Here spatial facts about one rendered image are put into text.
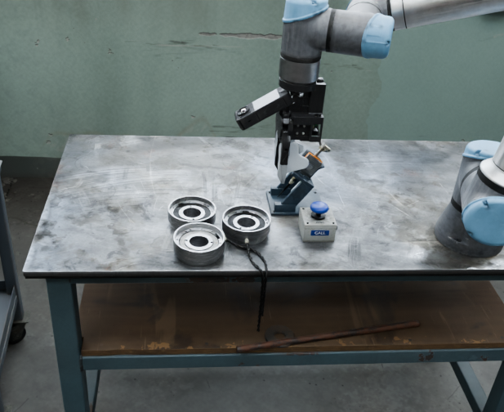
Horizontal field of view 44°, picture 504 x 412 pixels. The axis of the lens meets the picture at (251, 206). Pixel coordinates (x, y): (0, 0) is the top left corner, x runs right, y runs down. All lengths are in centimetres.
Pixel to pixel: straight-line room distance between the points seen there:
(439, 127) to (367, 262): 199
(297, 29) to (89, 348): 82
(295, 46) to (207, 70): 179
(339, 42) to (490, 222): 43
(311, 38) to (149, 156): 68
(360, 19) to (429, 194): 63
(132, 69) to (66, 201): 150
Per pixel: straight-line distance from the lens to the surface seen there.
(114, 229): 138
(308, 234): 135
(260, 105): 119
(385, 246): 139
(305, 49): 114
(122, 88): 296
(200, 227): 133
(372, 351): 153
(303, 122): 120
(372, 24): 113
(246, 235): 131
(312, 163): 142
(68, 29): 289
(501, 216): 123
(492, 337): 164
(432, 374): 229
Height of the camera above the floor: 158
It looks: 32 degrees down
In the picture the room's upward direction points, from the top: 4 degrees clockwise
